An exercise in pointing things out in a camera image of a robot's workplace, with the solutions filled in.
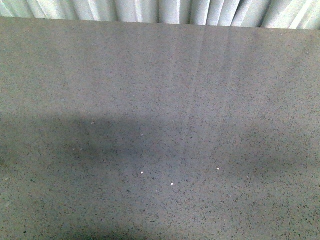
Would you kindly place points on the white pleated curtain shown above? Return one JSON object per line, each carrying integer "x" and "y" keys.
{"x": 273, "y": 14}

